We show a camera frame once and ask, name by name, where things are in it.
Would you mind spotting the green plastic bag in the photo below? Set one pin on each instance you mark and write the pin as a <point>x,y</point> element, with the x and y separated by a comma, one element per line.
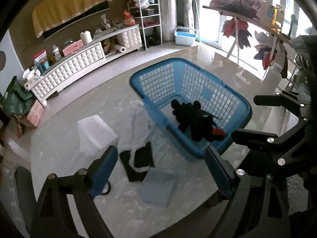
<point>17,100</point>

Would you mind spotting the drying rack with clothes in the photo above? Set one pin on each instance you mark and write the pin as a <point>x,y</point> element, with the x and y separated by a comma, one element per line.
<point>262,35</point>

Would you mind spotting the dark chair with lace cover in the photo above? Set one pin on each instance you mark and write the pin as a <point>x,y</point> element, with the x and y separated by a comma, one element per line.
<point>17,195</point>

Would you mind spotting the blue plastic laundry basket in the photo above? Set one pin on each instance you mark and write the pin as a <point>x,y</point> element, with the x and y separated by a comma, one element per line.
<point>180,79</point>

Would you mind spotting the pink cardboard box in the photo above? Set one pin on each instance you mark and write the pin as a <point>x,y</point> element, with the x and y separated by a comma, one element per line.
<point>35,114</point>

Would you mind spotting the orange bag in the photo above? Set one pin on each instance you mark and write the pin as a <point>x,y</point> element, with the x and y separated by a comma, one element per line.
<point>128,19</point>

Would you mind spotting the white quilted towel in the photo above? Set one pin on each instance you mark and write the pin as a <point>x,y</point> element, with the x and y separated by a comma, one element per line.
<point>95,136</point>

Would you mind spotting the blue white storage bin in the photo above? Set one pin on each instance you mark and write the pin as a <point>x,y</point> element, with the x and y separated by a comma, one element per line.
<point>185,36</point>

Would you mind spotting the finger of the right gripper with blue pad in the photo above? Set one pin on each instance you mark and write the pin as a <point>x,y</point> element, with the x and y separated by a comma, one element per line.
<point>279,99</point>
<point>255,140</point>

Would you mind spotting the red white box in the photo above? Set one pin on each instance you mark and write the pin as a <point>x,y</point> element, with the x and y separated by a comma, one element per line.
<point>42,55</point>

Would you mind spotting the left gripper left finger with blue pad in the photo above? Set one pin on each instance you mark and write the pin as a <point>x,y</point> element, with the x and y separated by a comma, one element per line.
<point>100,171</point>

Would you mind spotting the black cloth with white strap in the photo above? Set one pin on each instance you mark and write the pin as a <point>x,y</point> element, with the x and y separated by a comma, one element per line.
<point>137,163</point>

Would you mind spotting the white metal shelf rack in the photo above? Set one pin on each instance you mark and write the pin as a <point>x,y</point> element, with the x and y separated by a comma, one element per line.
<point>149,21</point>

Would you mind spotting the white tufted tv cabinet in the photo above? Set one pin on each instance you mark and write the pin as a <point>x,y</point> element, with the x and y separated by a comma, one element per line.
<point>76,65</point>

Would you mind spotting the light blue cloth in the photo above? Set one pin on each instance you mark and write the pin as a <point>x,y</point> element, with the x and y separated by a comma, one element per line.
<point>157,188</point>

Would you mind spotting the white fluffy cloth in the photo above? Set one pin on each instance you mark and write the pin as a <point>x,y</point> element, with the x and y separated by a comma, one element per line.
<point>135,129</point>

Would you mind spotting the wall mounted television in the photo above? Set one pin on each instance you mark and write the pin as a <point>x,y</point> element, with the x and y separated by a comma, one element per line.
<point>92,11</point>

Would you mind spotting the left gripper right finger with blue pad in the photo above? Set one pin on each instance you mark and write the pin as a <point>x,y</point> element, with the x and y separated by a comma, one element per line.
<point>222,171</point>

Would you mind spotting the patterned curtain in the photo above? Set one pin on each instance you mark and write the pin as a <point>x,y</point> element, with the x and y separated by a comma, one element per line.
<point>175,13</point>

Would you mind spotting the black plush toy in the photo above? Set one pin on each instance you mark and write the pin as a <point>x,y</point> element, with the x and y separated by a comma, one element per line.
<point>201,124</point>

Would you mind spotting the white plastic jug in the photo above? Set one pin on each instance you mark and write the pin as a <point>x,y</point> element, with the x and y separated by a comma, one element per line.
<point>86,37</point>

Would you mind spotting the white paper roll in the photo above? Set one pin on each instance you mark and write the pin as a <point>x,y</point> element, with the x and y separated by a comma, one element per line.
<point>120,48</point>

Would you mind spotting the pink drawer box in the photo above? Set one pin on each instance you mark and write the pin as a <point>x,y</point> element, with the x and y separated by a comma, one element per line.
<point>72,47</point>

